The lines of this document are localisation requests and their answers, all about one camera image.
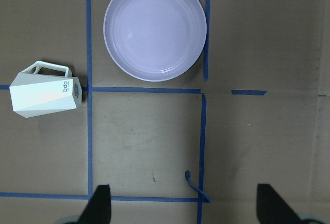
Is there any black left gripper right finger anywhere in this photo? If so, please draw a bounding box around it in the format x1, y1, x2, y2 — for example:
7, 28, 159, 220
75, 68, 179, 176
257, 184, 302, 224

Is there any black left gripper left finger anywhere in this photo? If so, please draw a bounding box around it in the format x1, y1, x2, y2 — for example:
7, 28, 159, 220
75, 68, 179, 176
77, 185, 111, 224

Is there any brown paper table cover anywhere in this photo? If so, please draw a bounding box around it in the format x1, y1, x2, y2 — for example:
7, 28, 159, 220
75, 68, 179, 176
1, 0, 329, 223

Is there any white faceted mug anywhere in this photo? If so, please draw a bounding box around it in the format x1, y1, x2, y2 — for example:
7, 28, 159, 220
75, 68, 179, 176
9, 61, 82, 118

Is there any lilac round plate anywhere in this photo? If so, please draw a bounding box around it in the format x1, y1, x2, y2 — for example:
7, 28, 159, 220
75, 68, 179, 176
103, 0, 207, 82

